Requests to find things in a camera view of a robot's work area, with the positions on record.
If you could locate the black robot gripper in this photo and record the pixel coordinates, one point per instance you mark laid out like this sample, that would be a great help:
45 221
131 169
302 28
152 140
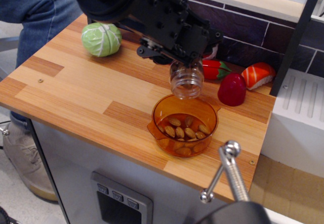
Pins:
171 31

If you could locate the clear almond jar red label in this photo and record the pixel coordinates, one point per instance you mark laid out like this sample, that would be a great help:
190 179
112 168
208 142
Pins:
186 81

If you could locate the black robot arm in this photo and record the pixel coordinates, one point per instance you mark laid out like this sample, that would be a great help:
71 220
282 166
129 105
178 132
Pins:
108 11

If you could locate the orange transparent plastic pot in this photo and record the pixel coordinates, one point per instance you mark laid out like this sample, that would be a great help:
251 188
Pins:
204 108

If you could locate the almonds in pot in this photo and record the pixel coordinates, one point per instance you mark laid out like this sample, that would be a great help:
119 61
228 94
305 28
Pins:
184 135

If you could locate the toy ice cream cone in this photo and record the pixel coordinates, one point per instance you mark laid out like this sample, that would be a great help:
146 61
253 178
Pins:
213 54

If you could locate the red toy chili pepper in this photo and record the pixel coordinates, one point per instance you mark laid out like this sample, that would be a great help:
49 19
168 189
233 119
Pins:
214 70

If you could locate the green toy cabbage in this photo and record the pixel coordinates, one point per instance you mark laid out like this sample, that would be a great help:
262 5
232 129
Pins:
101 40

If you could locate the red toy strawberry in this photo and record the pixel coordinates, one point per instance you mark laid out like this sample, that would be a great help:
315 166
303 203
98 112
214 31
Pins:
232 90

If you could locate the toy salmon sushi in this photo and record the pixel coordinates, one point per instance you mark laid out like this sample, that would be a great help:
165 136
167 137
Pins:
258 74

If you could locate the person leg in blue jeans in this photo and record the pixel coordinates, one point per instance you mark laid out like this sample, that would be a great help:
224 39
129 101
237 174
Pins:
42 20

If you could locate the white ribbed toy sink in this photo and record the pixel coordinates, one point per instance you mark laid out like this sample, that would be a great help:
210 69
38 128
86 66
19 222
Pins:
300 98

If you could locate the grey oven control panel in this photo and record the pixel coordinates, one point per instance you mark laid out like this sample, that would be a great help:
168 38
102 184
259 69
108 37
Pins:
119 204

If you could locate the beige sneaker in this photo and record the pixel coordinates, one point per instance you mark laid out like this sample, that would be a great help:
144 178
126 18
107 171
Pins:
21 150

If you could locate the black metal shelf post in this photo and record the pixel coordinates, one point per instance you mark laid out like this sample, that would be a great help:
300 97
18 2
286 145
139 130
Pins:
293 45

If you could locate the metal clamp screw handle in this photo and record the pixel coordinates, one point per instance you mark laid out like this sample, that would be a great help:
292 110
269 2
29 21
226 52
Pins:
228 153

